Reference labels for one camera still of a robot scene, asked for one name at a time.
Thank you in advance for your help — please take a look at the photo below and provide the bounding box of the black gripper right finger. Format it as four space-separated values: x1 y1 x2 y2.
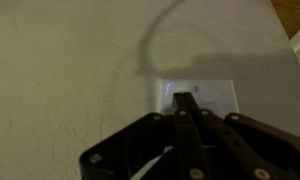
182 93 300 180

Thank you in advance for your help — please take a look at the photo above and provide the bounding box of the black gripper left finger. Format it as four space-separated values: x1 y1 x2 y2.
79 92 210 180

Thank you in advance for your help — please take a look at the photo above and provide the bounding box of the white wall light switch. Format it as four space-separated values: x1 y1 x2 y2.
156 79 239 117

